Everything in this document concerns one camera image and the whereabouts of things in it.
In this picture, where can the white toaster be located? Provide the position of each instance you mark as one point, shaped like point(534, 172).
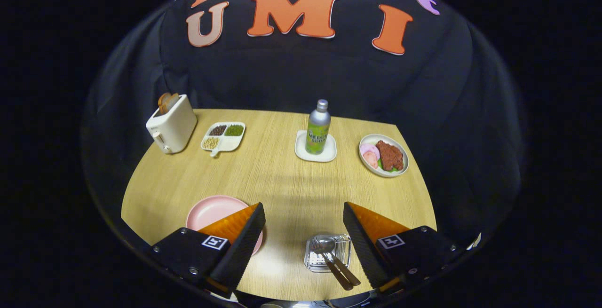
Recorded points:
point(174, 124)

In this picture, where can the pile of green beans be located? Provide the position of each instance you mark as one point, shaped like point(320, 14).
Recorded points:
point(234, 130)

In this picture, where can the pink plate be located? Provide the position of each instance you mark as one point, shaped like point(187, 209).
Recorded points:
point(211, 209)

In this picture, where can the white divided snack tray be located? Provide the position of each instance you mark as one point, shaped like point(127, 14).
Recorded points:
point(231, 143)

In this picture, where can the white oval dish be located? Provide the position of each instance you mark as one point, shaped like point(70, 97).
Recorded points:
point(385, 174)

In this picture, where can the white square coaster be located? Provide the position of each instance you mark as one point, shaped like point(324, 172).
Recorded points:
point(301, 153)

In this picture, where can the red meat piece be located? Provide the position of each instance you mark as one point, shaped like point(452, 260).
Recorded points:
point(390, 155)

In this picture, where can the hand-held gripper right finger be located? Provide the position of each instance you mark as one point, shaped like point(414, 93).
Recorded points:
point(362, 242)

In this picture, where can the green soda bottle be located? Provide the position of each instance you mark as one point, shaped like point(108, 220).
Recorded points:
point(318, 129)

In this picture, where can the pile of dark beans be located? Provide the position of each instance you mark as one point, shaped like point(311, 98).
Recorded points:
point(217, 130)

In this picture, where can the pile of yellow beans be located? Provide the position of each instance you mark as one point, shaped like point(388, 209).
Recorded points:
point(210, 143)

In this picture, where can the pink ham slices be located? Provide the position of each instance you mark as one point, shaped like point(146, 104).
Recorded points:
point(369, 155)

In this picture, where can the brown toast slice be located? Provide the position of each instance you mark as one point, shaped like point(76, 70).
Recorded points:
point(173, 100)
point(162, 103)

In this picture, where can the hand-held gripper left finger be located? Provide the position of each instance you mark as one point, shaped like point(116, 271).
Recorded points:
point(244, 247)

